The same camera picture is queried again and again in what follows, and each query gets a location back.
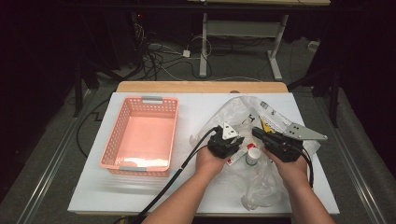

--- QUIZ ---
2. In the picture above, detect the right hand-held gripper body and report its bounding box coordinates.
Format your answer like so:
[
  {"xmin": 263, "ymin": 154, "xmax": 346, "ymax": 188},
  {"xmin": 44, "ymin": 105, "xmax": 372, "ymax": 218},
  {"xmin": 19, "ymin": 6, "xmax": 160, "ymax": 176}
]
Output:
[{"xmin": 262, "ymin": 122, "xmax": 329, "ymax": 163}]

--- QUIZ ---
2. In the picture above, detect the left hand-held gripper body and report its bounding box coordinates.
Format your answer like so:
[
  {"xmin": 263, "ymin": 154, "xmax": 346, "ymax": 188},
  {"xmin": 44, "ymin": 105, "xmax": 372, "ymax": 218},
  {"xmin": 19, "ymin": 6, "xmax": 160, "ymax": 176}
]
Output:
[{"xmin": 206, "ymin": 121, "xmax": 246, "ymax": 160}]

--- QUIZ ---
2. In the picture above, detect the white and red tube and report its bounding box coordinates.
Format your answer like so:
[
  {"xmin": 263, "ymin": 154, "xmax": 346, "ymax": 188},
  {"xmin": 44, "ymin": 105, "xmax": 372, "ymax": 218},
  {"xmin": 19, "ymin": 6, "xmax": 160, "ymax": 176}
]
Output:
[{"xmin": 226, "ymin": 142, "xmax": 257, "ymax": 166}]

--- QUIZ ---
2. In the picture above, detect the white round jar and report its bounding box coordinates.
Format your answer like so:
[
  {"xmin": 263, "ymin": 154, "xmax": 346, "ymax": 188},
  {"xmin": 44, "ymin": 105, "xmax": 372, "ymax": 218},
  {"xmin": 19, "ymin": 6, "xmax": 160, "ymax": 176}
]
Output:
[{"xmin": 245, "ymin": 147, "xmax": 262, "ymax": 167}]

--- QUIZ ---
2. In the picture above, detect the clear plastic bag yellow smiley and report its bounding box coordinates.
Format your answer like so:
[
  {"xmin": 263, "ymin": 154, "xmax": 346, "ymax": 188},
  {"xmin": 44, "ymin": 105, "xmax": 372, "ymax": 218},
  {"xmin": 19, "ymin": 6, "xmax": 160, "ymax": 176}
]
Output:
[{"xmin": 190, "ymin": 95, "xmax": 321, "ymax": 212}]

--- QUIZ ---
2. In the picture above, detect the pink perforated plastic basket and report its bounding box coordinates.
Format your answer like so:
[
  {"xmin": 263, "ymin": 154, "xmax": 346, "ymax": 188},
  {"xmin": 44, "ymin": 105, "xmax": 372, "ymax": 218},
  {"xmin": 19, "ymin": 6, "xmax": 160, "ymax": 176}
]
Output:
[{"xmin": 99, "ymin": 96, "xmax": 180, "ymax": 177}]

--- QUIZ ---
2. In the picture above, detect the person's left hand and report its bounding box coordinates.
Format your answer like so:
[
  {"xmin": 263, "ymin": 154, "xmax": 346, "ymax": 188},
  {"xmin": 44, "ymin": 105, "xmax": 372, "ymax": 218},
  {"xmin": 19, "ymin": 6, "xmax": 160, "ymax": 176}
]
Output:
[{"xmin": 194, "ymin": 145, "xmax": 230, "ymax": 177}]

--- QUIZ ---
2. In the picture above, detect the person's right hand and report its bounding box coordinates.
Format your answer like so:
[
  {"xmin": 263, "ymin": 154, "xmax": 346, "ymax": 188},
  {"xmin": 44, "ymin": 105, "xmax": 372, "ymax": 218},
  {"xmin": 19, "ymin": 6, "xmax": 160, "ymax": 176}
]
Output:
[{"xmin": 262, "ymin": 147, "xmax": 309, "ymax": 189}]

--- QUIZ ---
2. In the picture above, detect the white board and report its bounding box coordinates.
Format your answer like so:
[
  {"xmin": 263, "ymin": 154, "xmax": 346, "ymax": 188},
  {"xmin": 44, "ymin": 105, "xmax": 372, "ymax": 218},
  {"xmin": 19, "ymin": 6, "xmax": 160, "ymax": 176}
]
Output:
[{"xmin": 67, "ymin": 91, "xmax": 340, "ymax": 217}]

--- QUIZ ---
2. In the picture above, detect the black stand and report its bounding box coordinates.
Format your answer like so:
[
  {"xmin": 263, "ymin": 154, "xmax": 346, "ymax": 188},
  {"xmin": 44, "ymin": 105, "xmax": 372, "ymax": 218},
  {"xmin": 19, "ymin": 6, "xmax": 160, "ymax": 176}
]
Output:
[
  {"xmin": 288, "ymin": 66, "xmax": 340, "ymax": 129},
  {"xmin": 73, "ymin": 59, "xmax": 101, "ymax": 119}
]

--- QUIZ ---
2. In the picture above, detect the small white box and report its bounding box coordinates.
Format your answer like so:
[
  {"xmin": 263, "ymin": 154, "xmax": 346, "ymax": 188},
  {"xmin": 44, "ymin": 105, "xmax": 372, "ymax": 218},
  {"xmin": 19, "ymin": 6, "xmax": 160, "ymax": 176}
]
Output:
[{"xmin": 307, "ymin": 39, "xmax": 321, "ymax": 52}]

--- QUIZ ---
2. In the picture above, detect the dark equipment with red light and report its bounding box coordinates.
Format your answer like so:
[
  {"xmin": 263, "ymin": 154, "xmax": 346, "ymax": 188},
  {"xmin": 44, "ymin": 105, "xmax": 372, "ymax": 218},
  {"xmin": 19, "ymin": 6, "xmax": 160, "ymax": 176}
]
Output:
[{"xmin": 130, "ymin": 10, "xmax": 148, "ymax": 68}]

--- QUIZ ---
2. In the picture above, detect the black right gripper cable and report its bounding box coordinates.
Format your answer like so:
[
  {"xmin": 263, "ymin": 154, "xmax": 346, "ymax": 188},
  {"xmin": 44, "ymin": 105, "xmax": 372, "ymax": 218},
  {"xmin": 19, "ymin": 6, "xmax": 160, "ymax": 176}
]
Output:
[{"xmin": 298, "ymin": 146, "xmax": 316, "ymax": 189}]

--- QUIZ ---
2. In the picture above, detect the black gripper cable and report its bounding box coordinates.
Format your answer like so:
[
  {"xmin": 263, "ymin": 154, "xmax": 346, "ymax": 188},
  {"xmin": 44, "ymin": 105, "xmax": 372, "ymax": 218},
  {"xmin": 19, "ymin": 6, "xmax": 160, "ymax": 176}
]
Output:
[
  {"xmin": 129, "ymin": 125, "xmax": 222, "ymax": 224},
  {"xmin": 298, "ymin": 146, "xmax": 316, "ymax": 189}
]

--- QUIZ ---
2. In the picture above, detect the metal floor rail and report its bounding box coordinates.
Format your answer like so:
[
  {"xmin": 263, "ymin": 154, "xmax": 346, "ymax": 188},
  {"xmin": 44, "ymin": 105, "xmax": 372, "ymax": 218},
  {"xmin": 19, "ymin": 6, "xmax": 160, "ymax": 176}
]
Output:
[
  {"xmin": 311, "ymin": 94, "xmax": 389, "ymax": 224},
  {"xmin": 13, "ymin": 90, "xmax": 94, "ymax": 224}
]

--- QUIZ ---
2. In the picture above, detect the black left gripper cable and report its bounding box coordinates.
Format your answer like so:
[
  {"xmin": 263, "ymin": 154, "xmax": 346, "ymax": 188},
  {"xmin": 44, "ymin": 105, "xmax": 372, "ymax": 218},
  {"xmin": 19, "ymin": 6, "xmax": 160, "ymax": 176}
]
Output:
[{"xmin": 129, "ymin": 125, "xmax": 222, "ymax": 224}]

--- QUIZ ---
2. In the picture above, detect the tangle of floor cables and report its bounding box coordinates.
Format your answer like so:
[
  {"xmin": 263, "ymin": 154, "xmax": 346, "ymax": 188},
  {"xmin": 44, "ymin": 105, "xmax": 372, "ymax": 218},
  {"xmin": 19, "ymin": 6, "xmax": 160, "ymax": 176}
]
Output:
[{"xmin": 134, "ymin": 22, "xmax": 216, "ymax": 82}]

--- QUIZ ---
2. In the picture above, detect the thin black floor cable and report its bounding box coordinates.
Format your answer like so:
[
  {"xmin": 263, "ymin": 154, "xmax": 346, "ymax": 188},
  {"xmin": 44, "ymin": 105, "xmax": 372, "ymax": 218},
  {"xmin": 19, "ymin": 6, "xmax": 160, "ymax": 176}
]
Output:
[{"xmin": 76, "ymin": 98, "xmax": 110, "ymax": 158}]

